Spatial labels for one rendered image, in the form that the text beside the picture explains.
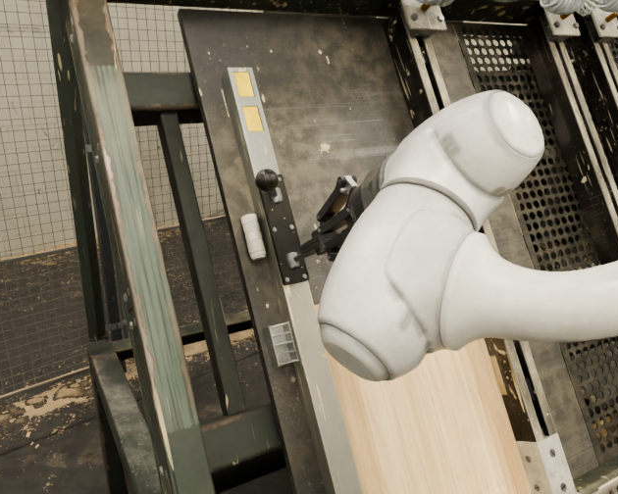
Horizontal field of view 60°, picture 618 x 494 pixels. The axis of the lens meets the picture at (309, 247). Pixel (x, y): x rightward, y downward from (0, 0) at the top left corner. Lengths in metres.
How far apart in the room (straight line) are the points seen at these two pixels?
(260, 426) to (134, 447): 0.61
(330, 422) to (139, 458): 0.67
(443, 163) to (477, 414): 0.74
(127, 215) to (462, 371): 0.70
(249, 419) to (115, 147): 0.51
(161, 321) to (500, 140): 0.57
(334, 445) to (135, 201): 0.51
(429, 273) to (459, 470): 0.74
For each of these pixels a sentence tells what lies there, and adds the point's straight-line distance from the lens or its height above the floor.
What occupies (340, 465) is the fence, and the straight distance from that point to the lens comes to 0.96.
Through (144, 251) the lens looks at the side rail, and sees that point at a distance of 0.87.
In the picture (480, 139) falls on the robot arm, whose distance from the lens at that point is 0.50.
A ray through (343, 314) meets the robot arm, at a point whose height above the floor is 1.53.
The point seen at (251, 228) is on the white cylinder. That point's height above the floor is 1.44.
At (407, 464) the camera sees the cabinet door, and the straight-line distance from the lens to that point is 1.06.
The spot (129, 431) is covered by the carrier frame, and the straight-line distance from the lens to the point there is 1.59.
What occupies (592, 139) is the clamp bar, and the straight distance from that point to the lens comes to 1.56.
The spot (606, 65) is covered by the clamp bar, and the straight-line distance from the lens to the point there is 1.75.
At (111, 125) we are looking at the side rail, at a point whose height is 1.62.
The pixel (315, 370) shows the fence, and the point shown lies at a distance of 0.94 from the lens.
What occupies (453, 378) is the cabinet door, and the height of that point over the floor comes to 1.13.
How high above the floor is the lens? 1.72
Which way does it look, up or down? 19 degrees down
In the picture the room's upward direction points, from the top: straight up
